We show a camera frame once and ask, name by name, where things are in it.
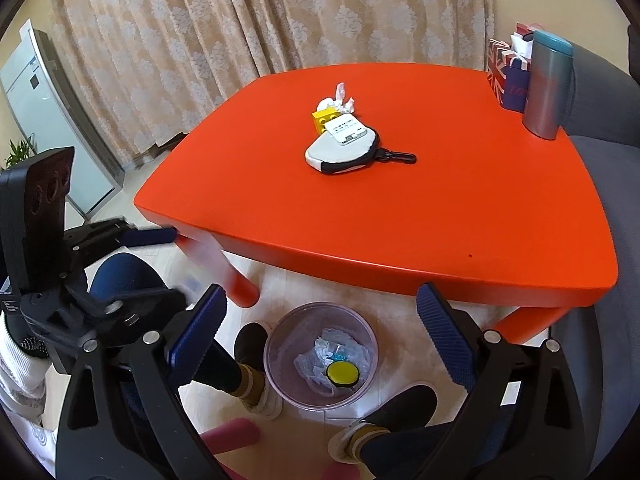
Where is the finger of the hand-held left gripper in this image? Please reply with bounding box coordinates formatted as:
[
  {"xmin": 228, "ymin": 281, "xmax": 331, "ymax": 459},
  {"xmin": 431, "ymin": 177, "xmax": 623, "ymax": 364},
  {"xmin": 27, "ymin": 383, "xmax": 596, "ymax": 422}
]
[
  {"xmin": 82, "ymin": 287, "xmax": 187, "ymax": 321},
  {"xmin": 62, "ymin": 216, "xmax": 178, "ymax": 261}
]

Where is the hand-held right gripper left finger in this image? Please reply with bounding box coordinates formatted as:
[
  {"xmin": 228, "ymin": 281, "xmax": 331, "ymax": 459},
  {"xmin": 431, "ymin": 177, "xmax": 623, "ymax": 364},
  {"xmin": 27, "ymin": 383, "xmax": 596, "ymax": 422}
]
[{"xmin": 55, "ymin": 283, "xmax": 228, "ymax": 480}]

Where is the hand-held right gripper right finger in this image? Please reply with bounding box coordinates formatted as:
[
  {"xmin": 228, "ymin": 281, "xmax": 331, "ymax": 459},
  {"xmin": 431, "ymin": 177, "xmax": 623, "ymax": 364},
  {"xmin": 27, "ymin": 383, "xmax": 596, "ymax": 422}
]
[{"xmin": 416, "ymin": 282, "xmax": 587, "ymax": 480}]

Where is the clear trash bin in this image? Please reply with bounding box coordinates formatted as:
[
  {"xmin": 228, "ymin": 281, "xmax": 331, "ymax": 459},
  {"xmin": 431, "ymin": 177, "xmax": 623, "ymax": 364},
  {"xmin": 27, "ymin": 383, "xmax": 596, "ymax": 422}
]
[{"xmin": 263, "ymin": 302, "xmax": 379, "ymax": 413}]

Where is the yellow round case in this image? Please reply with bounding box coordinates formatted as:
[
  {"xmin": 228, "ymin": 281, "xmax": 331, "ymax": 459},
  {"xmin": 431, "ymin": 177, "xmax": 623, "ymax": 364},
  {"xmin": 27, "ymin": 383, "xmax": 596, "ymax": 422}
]
[{"xmin": 324, "ymin": 360, "xmax": 357, "ymax": 388}]

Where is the person's left forearm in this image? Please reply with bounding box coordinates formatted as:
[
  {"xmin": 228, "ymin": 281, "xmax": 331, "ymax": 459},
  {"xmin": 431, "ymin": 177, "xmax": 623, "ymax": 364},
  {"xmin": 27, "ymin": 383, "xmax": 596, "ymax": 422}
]
[{"xmin": 0, "ymin": 322, "xmax": 51, "ymax": 416}]

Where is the person's left black shoe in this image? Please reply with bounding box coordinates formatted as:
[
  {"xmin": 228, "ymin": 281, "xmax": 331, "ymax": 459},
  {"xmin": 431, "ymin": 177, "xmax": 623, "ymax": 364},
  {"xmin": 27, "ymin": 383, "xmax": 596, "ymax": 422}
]
[{"xmin": 234, "ymin": 322, "xmax": 283, "ymax": 420}]

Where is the person's black shoe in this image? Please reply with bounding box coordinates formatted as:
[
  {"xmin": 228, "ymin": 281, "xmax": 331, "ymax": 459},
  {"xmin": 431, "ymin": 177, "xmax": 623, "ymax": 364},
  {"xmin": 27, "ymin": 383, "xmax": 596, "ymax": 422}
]
[
  {"xmin": 234, "ymin": 322, "xmax": 283, "ymax": 420},
  {"xmin": 328, "ymin": 384, "xmax": 438, "ymax": 463}
]

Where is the person's right black shoe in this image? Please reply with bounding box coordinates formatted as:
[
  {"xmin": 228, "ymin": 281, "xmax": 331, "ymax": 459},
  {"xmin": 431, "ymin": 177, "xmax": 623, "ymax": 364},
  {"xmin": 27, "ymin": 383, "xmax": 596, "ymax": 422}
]
[{"xmin": 328, "ymin": 384, "xmax": 438, "ymax": 463}]

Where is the green potted plant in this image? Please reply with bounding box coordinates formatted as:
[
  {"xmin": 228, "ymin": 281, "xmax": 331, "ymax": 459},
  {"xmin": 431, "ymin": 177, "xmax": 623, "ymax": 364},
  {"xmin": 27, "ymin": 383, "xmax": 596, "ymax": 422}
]
[{"xmin": 2, "ymin": 135, "xmax": 38, "ymax": 168}]

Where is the pink stool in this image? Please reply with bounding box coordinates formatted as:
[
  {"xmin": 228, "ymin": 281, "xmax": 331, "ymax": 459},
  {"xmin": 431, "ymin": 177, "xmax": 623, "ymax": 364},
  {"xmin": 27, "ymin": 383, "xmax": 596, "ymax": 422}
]
[{"xmin": 200, "ymin": 419, "xmax": 261, "ymax": 480}]

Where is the crumpled plastic bag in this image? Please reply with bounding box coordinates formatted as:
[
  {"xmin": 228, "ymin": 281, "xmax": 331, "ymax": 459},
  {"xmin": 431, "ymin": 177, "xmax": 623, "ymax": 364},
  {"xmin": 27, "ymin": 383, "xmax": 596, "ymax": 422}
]
[{"xmin": 294, "ymin": 327, "xmax": 373, "ymax": 398}]

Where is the person's right leg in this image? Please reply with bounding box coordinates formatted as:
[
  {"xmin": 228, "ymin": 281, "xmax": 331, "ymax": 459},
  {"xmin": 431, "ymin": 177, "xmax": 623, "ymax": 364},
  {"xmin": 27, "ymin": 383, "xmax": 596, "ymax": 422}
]
[{"xmin": 357, "ymin": 422, "xmax": 481, "ymax": 480}]

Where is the white standing air conditioner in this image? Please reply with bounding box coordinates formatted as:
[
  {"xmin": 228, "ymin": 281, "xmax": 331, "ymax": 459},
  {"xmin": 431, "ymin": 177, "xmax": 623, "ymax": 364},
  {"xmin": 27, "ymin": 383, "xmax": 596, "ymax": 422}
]
[{"xmin": 0, "ymin": 19, "xmax": 123, "ymax": 213}]

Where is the red table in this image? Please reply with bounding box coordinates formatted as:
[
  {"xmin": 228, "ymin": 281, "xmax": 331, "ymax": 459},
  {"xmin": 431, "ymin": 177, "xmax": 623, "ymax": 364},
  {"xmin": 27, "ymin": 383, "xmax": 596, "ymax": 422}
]
[{"xmin": 134, "ymin": 62, "xmax": 620, "ymax": 343}]

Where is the white round pouch with clip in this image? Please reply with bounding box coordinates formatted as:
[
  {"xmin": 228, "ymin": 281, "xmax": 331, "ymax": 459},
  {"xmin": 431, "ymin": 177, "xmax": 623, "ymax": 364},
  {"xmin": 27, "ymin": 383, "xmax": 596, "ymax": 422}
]
[{"xmin": 305, "ymin": 125, "xmax": 417, "ymax": 176}]

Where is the yellow toy brick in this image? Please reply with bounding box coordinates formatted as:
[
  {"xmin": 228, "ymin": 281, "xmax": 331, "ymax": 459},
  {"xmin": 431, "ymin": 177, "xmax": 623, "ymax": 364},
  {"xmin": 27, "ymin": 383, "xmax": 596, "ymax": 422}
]
[{"xmin": 312, "ymin": 107, "xmax": 341, "ymax": 134}]

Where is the white labelled adapter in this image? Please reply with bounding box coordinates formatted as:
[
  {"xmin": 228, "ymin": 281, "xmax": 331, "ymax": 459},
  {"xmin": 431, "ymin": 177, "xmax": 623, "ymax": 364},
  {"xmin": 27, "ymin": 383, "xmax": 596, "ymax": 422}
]
[{"xmin": 325, "ymin": 115, "xmax": 371, "ymax": 146}]

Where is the crumpled white tissue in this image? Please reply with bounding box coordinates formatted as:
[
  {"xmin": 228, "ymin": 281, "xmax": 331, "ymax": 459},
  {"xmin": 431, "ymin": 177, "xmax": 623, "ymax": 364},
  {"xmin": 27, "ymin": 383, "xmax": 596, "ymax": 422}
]
[{"xmin": 320, "ymin": 82, "xmax": 357, "ymax": 113}]

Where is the beige patterned curtain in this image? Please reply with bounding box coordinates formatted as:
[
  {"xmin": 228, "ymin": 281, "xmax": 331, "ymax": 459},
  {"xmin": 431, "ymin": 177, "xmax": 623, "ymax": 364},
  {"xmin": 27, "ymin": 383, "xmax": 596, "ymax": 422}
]
[{"xmin": 47, "ymin": 0, "xmax": 496, "ymax": 161}]

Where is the grey sofa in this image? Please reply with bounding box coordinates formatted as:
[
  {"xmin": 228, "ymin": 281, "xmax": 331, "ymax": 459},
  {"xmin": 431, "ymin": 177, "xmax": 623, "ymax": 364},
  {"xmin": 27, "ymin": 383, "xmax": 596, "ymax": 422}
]
[{"xmin": 550, "ymin": 40, "xmax": 640, "ymax": 480}]

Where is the grey thermos with blue lid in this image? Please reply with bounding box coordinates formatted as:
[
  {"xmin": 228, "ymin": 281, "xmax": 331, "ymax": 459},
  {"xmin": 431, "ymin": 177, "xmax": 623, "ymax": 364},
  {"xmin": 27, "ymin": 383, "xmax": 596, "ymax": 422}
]
[{"xmin": 522, "ymin": 30, "xmax": 575, "ymax": 141}]

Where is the flag print tissue box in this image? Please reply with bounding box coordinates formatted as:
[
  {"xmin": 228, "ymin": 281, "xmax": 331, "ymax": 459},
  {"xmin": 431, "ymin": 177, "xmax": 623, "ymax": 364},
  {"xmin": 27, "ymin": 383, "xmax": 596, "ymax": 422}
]
[{"xmin": 486, "ymin": 22, "xmax": 538, "ymax": 111}]

